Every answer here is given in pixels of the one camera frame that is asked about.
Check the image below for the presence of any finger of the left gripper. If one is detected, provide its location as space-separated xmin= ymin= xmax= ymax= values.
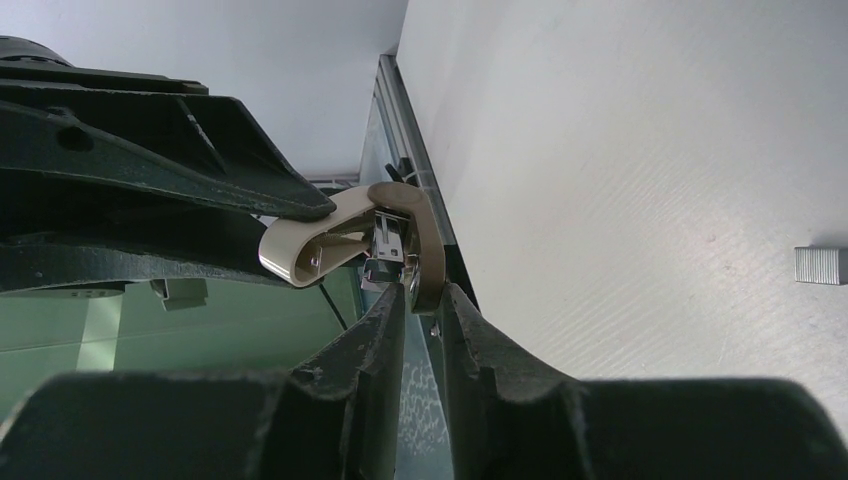
xmin=1 ymin=62 xmax=335 ymax=222
xmin=1 ymin=207 xmax=287 ymax=294

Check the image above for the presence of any small brown stapler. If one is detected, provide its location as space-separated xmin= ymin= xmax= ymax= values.
xmin=258 ymin=182 xmax=446 ymax=314

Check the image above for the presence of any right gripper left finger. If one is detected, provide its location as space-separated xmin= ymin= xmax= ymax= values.
xmin=1 ymin=285 xmax=406 ymax=479

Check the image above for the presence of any aluminium frame rail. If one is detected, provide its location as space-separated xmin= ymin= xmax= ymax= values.
xmin=358 ymin=54 xmax=479 ymax=306

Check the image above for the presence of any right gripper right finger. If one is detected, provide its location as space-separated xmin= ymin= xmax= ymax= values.
xmin=440 ymin=284 xmax=847 ymax=479

